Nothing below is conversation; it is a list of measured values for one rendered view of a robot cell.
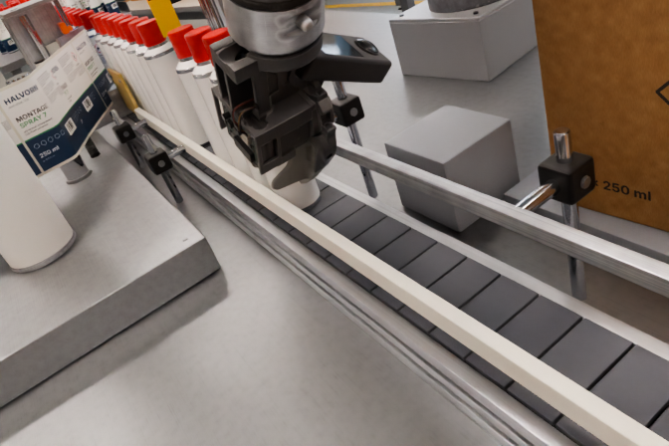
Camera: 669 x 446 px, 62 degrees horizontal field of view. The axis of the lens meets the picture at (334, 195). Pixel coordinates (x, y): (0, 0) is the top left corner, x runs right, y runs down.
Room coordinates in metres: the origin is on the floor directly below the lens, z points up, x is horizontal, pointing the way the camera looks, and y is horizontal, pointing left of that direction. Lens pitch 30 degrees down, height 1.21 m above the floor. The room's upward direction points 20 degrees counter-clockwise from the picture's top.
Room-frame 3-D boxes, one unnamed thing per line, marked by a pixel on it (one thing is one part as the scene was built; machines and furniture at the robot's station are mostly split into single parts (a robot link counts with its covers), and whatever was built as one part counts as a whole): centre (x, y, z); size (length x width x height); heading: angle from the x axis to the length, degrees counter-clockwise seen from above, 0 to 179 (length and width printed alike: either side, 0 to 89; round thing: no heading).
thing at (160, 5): (0.83, 0.14, 1.09); 0.03 x 0.01 x 0.06; 114
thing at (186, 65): (0.73, 0.11, 0.98); 0.05 x 0.05 x 0.20
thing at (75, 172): (0.93, 0.40, 0.97); 0.05 x 0.05 x 0.19
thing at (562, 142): (0.33, -0.15, 0.91); 0.07 x 0.03 x 0.17; 114
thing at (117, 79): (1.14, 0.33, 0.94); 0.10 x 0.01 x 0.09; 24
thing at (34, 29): (1.23, 0.43, 1.01); 0.14 x 0.13 x 0.26; 24
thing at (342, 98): (0.61, -0.03, 0.91); 0.07 x 0.03 x 0.17; 114
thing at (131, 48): (0.98, 0.22, 0.98); 0.05 x 0.05 x 0.20
